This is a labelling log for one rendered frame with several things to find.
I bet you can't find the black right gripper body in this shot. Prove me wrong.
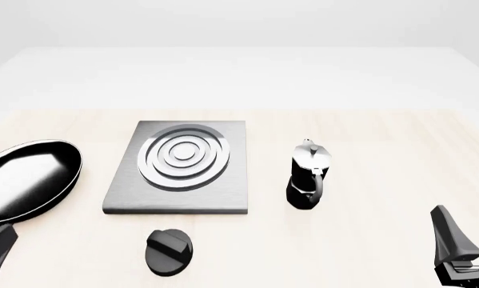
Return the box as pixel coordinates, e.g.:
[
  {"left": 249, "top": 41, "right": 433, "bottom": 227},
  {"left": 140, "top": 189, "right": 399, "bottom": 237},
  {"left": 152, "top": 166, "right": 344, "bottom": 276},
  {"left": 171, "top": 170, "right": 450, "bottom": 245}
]
[{"left": 433, "top": 252, "right": 479, "bottom": 287}]

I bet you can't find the black and silver moka pot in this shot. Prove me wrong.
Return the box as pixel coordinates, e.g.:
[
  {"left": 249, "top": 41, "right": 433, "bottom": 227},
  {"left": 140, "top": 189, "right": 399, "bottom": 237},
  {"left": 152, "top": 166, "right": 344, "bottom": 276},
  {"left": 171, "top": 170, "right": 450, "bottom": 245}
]
[{"left": 285, "top": 138, "right": 336, "bottom": 211}]

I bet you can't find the round black stove knob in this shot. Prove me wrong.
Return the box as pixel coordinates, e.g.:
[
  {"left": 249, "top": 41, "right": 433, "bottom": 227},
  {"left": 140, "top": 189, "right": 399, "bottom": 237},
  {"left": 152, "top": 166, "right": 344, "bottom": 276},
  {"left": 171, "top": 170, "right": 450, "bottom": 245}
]
[{"left": 144, "top": 228, "right": 194, "bottom": 278}]

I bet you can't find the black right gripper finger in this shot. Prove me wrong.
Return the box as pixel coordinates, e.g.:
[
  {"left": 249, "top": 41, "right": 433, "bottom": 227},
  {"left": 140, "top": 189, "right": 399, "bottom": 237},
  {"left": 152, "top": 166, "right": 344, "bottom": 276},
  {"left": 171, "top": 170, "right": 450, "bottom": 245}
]
[{"left": 429, "top": 204, "right": 479, "bottom": 267}]

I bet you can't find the flat grey stove plate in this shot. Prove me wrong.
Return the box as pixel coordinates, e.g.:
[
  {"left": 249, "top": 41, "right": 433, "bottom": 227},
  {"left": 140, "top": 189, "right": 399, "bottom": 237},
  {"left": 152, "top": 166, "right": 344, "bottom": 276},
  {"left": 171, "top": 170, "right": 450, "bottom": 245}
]
[{"left": 102, "top": 120, "right": 249, "bottom": 216}]

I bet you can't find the black frying pan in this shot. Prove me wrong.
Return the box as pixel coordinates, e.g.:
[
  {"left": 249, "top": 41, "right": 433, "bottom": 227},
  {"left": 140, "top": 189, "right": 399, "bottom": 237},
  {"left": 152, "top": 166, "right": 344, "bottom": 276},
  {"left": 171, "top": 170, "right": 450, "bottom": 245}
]
[{"left": 0, "top": 138, "right": 84, "bottom": 288}]

